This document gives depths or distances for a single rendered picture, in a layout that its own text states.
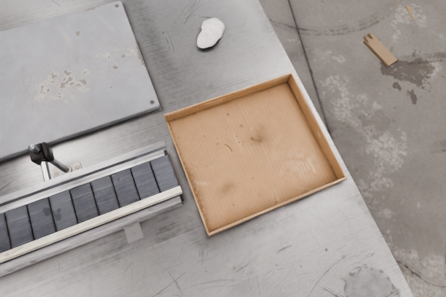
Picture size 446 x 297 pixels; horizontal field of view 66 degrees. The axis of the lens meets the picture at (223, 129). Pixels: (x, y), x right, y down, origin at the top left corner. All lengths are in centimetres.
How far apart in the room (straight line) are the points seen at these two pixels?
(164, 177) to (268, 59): 38
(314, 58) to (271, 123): 118
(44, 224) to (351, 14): 188
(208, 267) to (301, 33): 152
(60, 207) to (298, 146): 49
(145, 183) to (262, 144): 26
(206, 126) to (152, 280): 32
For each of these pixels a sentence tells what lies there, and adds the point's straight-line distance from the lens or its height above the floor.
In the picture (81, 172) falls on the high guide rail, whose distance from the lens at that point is 62.
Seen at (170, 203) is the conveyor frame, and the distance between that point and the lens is 67.
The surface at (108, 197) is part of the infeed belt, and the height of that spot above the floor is 88.
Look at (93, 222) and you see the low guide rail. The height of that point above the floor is 92.
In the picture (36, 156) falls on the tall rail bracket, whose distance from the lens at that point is 64.
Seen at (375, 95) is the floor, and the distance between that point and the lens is 194.
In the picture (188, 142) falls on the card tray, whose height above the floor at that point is 83.
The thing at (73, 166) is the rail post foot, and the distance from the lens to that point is 77.
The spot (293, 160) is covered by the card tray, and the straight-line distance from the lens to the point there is 75.
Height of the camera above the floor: 153
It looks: 69 degrees down
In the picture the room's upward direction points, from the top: 11 degrees clockwise
